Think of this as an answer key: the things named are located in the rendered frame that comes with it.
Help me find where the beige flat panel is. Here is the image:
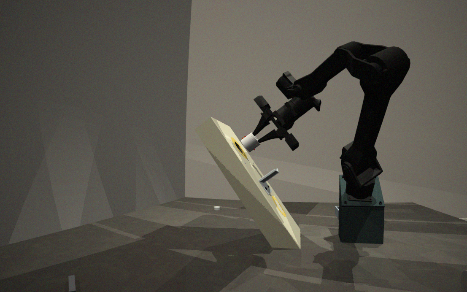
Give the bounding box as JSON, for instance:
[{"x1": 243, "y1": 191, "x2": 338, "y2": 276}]
[{"x1": 195, "y1": 117, "x2": 301, "y2": 249}]

